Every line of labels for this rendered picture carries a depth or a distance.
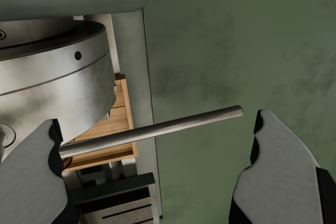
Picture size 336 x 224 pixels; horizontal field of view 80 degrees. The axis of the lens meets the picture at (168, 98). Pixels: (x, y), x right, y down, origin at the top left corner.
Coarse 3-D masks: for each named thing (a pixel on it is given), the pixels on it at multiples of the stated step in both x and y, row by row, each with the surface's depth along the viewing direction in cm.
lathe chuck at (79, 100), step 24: (72, 72) 25; (96, 72) 29; (0, 96) 20; (24, 96) 22; (48, 96) 23; (72, 96) 26; (96, 96) 30; (0, 120) 21; (24, 120) 23; (72, 120) 27; (96, 120) 30
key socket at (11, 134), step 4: (0, 124) 22; (4, 124) 22; (0, 128) 22; (4, 128) 22; (8, 128) 22; (12, 128) 22; (4, 132) 22; (8, 132) 22; (12, 132) 22; (8, 136) 22; (12, 136) 23; (4, 140) 22; (8, 140) 23; (12, 140) 23; (4, 144) 23; (8, 144) 23
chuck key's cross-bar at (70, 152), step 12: (228, 108) 20; (240, 108) 20; (180, 120) 19; (192, 120) 19; (204, 120) 19; (216, 120) 19; (120, 132) 19; (132, 132) 19; (144, 132) 19; (156, 132) 19; (168, 132) 19; (72, 144) 18; (84, 144) 18; (96, 144) 18; (108, 144) 18; (120, 144) 19
